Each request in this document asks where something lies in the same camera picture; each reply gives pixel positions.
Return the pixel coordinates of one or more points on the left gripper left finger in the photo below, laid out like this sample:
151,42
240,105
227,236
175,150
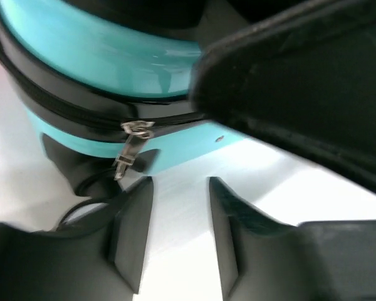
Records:
98,256

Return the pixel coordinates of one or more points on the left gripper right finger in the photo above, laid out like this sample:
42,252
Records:
262,259

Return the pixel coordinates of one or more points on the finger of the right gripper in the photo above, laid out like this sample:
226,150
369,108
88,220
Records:
303,81

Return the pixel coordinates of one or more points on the pink and teal kids suitcase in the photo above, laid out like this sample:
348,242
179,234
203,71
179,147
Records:
105,85

